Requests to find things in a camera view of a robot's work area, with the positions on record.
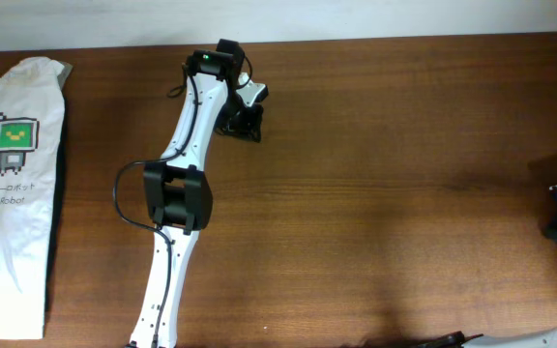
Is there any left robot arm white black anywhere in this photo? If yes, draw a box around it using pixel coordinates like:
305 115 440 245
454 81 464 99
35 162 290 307
128 40 269 347

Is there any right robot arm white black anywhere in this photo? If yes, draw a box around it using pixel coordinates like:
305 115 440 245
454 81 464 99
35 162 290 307
413 328 557 348

